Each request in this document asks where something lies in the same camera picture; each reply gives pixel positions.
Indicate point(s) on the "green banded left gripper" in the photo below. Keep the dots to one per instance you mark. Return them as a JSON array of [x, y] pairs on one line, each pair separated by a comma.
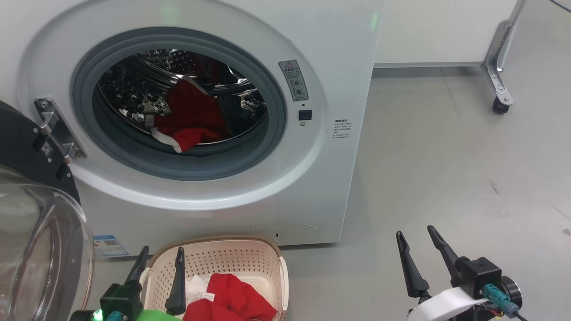
[[158, 316]]

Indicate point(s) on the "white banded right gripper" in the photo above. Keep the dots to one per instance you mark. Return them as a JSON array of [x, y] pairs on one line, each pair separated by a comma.
[[446, 303]]

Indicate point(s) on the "red and white garment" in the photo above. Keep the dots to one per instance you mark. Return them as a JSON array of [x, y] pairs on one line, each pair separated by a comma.
[[192, 111], [236, 298]]

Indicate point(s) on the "glass washing machine door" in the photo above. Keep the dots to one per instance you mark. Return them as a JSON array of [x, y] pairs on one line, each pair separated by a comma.
[[40, 249]]

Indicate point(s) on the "cream perforated laundry basket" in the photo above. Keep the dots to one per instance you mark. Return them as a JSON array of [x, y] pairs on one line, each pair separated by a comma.
[[241, 258]]

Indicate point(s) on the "grey rubber door gasket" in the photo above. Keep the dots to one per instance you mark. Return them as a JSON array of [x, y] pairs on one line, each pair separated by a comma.
[[178, 165]]

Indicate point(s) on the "white front-load washing machine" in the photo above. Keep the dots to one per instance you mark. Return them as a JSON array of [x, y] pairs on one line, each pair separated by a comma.
[[312, 187]]

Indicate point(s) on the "metal door hinge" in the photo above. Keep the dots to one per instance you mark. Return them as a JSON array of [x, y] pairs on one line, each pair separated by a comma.
[[55, 129]]

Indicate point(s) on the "steel perforated washer drum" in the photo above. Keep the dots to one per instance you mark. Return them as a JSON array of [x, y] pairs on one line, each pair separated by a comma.
[[129, 93]]

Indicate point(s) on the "black door latch socket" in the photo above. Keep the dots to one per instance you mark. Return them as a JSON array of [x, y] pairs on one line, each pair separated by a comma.
[[305, 115]]

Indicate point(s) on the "blue energy label sticker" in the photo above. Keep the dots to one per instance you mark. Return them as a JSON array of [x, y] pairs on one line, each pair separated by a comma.
[[107, 246]]

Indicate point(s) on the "small printed text label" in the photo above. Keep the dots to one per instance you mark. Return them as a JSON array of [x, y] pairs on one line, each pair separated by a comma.
[[342, 129]]

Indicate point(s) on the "metal stand leg with caster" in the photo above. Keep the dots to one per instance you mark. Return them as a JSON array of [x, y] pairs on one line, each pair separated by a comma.
[[497, 76]]

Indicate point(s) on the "grey warning label sticker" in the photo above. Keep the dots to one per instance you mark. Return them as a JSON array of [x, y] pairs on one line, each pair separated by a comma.
[[293, 80]]

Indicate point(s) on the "white board panel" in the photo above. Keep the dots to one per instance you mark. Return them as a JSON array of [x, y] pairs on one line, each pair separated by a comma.
[[437, 31]]

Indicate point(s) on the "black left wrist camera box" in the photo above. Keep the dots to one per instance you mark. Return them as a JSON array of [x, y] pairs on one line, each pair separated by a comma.
[[122, 298]]

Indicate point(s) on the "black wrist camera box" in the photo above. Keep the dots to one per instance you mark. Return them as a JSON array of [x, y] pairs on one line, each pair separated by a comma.
[[479, 272], [122, 298]]

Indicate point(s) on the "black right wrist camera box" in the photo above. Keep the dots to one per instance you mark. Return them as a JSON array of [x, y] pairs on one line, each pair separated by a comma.
[[479, 272]]

